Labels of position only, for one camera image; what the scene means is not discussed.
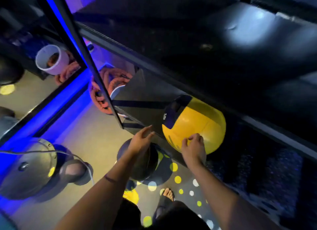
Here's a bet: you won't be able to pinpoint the person's left hand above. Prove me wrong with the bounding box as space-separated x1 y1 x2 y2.
128 125 156 159

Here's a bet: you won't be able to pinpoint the person's right hand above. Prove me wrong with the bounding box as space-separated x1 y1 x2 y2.
181 133 207 169

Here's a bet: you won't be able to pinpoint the person's right forearm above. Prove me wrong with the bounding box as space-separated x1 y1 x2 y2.
187 162 281 230

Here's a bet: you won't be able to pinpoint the person's left forearm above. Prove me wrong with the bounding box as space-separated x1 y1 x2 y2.
53 152 148 230

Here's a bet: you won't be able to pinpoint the yellow and black medicine ball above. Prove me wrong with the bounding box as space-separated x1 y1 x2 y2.
162 95 226 155

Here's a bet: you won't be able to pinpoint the black glossy panel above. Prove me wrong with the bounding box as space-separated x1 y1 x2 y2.
111 69 192 166

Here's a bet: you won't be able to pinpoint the person's bare foot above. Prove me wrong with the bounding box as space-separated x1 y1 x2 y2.
162 188 175 202

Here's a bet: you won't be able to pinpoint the white bucket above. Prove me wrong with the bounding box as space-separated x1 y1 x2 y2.
110 85 128 118

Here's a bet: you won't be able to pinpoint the person's black trousers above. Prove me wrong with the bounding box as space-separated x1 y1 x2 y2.
113 196 211 230

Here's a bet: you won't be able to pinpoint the small gray exercise ball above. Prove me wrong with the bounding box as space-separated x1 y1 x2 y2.
59 159 94 186

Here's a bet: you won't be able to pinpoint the blue light strip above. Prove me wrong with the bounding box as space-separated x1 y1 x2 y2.
0 68 92 178

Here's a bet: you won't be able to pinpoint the black storage rack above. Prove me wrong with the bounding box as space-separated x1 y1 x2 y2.
73 0 317 162

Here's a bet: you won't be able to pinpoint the large gray exercise ball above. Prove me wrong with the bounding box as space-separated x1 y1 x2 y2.
0 138 58 200

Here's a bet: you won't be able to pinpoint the coiled orange rope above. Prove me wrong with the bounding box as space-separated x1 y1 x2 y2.
88 67 134 115

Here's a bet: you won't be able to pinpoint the white cable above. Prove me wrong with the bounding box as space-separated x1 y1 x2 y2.
0 150 95 186

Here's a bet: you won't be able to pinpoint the black framed wall mirror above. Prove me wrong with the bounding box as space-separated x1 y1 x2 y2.
0 0 88 145

